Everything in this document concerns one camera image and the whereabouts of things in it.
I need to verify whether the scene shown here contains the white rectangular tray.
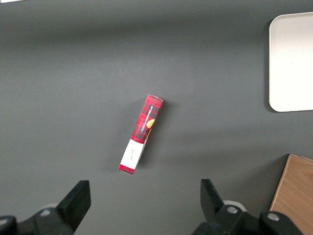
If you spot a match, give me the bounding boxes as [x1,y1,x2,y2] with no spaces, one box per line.
[268,11,313,113]

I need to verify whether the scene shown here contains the light wooden drawer cabinet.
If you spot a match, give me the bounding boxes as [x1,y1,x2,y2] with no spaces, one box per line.
[268,154,313,235]

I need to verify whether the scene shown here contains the red plaid shortbread box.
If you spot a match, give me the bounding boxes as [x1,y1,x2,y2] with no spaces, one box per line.
[118,94,164,176]

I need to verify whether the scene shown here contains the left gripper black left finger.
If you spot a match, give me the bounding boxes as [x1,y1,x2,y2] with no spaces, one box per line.
[0,180,92,235]

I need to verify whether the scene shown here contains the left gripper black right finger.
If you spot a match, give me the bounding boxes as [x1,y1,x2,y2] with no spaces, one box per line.
[192,179,304,235]

